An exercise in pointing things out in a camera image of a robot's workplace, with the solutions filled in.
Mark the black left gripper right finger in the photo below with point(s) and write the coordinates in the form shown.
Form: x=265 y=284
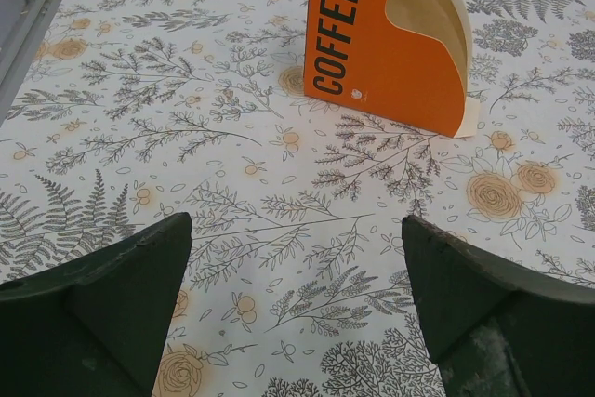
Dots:
x=493 y=327

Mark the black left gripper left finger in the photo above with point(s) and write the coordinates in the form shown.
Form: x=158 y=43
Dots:
x=96 y=325

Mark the floral patterned table mat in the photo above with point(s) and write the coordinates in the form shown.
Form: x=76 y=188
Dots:
x=134 y=110

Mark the stack of brown filters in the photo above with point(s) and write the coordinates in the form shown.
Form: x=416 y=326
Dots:
x=427 y=2

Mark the aluminium frame rail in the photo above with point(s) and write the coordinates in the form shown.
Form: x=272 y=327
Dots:
x=23 y=26

